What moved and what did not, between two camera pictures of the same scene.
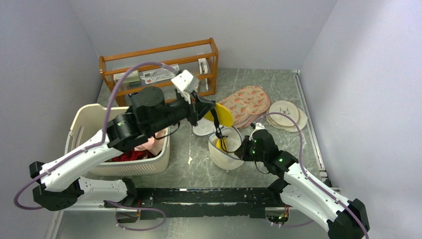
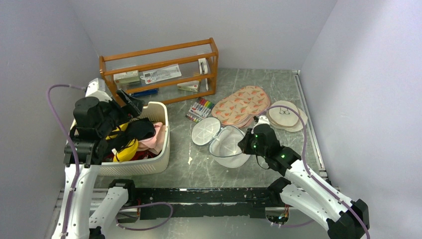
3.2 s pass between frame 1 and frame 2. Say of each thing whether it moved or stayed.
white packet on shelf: stayed
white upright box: stayed
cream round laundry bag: stayed
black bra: moved
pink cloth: stayed
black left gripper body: moved
